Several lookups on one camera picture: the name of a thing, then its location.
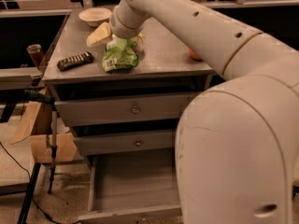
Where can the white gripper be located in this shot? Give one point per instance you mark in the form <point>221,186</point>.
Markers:
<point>120,27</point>

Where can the green rice chip bag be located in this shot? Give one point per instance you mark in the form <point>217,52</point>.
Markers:
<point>122,53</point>

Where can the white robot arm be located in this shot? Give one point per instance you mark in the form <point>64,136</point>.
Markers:
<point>237,143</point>

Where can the grey drawer cabinet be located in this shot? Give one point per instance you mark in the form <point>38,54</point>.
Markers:
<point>164,67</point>

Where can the grey top drawer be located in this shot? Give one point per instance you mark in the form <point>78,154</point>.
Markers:
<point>120,109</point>

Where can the grey drawer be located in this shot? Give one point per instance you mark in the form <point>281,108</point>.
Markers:
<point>120,109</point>
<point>124,142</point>
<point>134,186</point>

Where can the grey middle drawer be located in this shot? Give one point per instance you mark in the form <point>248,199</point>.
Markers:
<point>124,142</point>

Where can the grey bottom drawer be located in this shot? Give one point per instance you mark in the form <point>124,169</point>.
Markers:
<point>134,186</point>

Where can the white bowl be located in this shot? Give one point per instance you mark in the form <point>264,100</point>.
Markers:
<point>94,16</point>

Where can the brown glass jar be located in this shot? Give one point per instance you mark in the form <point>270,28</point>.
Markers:
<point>37,55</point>

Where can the red apple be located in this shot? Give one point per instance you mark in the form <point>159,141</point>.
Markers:
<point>194,56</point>

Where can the black tripod stand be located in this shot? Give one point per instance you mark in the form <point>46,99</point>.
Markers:
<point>35,96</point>

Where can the cardboard box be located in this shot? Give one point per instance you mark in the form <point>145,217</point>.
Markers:
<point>35,125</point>

